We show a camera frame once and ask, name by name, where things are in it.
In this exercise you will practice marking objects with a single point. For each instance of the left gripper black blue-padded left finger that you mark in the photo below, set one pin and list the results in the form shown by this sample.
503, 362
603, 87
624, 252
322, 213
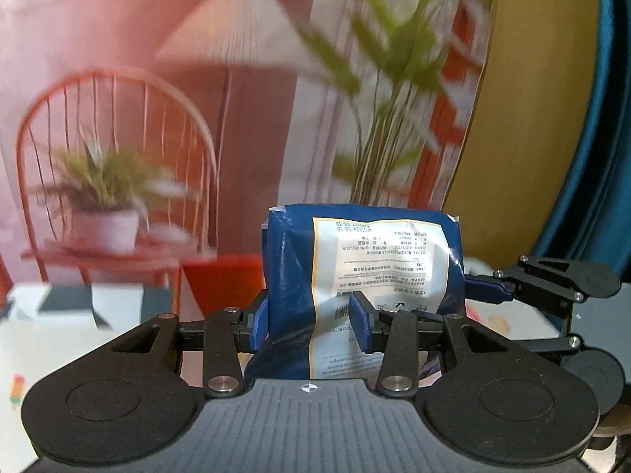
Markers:
221, 337

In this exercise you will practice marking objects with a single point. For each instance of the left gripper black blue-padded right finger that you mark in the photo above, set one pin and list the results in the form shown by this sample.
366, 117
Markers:
400, 336

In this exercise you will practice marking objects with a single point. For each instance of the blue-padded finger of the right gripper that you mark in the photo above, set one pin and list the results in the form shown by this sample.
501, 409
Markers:
486, 288

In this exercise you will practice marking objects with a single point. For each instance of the blue white snack bag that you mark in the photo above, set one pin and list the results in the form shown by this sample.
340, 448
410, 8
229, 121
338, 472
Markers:
315, 256

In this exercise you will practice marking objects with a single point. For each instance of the printed living room backdrop cloth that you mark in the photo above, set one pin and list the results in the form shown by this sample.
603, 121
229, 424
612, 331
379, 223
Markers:
275, 132

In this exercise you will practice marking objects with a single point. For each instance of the red strawberry cardboard box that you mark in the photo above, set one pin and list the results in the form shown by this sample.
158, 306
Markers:
227, 280

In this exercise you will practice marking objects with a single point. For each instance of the blue curtain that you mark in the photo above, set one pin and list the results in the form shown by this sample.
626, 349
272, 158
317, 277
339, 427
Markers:
591, 216

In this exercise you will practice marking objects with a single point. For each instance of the yellow wooden panel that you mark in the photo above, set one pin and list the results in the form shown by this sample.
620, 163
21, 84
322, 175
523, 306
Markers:
528, 118

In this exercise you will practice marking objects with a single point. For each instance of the white cartoon bear table mat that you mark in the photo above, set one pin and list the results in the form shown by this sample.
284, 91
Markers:
45, 326

